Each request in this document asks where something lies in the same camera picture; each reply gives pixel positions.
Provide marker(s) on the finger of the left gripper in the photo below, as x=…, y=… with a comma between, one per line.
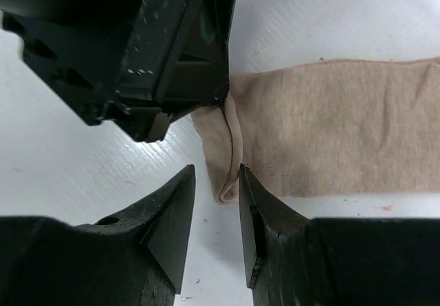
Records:
x=176, y=57

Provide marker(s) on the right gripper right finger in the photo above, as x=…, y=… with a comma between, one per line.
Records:
x=292, y=260

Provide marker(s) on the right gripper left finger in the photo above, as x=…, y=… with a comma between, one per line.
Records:
x=135, y=256

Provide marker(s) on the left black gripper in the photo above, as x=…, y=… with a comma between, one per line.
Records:
x=88, y=53

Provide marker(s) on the beige reindeer sock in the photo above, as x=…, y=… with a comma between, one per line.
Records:
x=328, y=128

